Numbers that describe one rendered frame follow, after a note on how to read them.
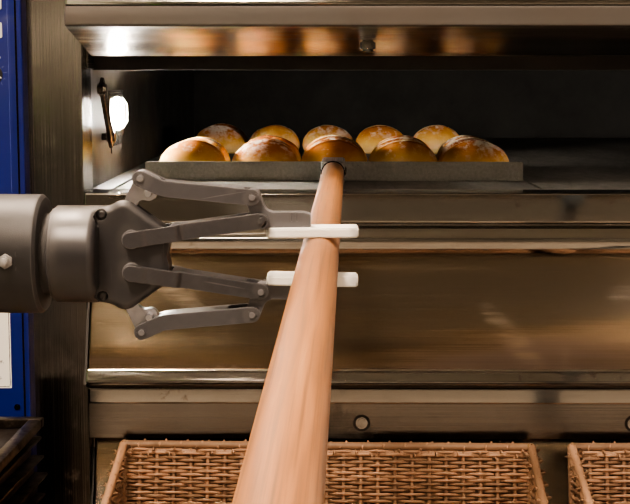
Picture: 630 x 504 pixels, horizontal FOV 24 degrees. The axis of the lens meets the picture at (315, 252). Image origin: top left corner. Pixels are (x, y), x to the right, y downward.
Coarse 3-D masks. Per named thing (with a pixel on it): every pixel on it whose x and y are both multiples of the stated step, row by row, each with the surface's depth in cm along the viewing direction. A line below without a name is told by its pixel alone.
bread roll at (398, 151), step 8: (392, 144) 214; (400, 144) 214; (408, 144) 214; (416, 144) 214; (376, 152) 215; (384, 152) 214; (392, 152) 213; (400, 152) 213; (408, 152) 213; (416, 152) 213; (424, 152) 213; (432, 152) 215; (376, 160) 214; (384, 160) 213; (392, 160) 213; (400, 160) 213; (408, 160) 212; (416, 160) 213; (424, 160) 213; (432, 160) 214
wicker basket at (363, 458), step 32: (128, 448) 192; (160, 448) 192; (192, 448) 192; (224, 448) 192; (352, 448) 191; (384, 448) 191; (416, 448) 191; (448, 448) 191; (480, 448) 191; (512, 448) 191; (128, 480) 192; (160, 480) 192; (192, 480) 192; (224, 480) 191; (352, 480) 191; (384, 480) 191; (416, 480) 190; (448, 480) 190; (480, 480) 190; (512, 480) 190
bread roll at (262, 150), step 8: (248, 144) 215; (256, 144) 214; (264, 144) 214; (272, 144) 214; (280, 144) 215; (240, 152) 215; (248, 152) 214; (256, 152) 214; (264, 152) 213; (272, 152) 213; (280, 152) 214; (288, 152) 214; (232, 160) 216; (240, 160) 214; (248, 160) 213; (256, 160) 213; (264, 160) 213; (272, 160) 213; (280, 160) 213; (288, 160) 214; (296, 160) 215
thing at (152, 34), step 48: (96, 48) 188; (144, 48) 188; (192, 48) 188; (240, 48) 188; (288, 48) 188; (336, 48) 188; (384, 48) 188; (432, 48) 188; (480, 48) 187; (528, 48) 187; (576, 48) 187; (624, 48) 187
